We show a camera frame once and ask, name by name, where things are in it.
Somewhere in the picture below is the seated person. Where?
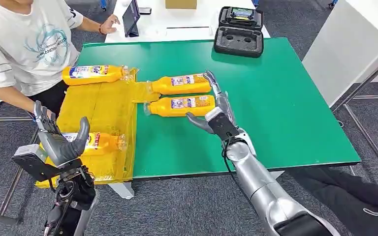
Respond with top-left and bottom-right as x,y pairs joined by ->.
0,0 -> 121,119

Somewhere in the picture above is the green table mat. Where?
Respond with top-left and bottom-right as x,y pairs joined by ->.
78,37 -> 362,179

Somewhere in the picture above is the brown cardboard box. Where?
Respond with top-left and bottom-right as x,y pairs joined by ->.
165,0 -> 197,10

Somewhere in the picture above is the open black foam case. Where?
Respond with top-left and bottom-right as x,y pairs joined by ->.
214,6 -> 265,59

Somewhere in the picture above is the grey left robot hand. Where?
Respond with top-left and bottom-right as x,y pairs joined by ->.
33,100 -> 91,168

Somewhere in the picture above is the white partition panel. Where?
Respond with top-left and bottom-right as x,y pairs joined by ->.
302,0 -> 378,108

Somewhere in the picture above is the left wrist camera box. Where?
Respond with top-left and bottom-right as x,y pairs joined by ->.
11,144 -> 83,182

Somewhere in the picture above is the orange drink bottle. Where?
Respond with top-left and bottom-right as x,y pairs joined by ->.
143,95 -> 217,118
61,64 -> 131,87
146,73 -> 213,96
39,132 -> 126,156

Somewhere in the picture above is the steel partition frame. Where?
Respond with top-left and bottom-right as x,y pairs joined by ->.
329,30 -> 378,179

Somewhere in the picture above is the white table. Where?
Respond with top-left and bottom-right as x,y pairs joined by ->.
104,0 -> 271,44

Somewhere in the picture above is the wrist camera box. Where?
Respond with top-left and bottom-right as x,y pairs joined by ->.
204,106 -> 241,142
11,144 -> 83,182

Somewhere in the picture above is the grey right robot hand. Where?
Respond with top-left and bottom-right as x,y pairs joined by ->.
186,70 -> 237,135

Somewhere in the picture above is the black tablet on stand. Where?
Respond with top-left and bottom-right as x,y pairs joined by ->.
122,0 -> 141,38

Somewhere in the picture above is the steel desk frame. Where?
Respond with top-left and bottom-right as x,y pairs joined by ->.
0,116 -> 41,217

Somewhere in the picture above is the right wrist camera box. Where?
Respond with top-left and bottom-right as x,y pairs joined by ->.
204,106 -> 241,142

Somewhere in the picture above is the person in dark trousers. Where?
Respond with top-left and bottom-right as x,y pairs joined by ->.
286,166 -> 378,236

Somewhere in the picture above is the yellow plastic sheet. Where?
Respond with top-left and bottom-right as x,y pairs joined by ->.
35,66 -> 161,190

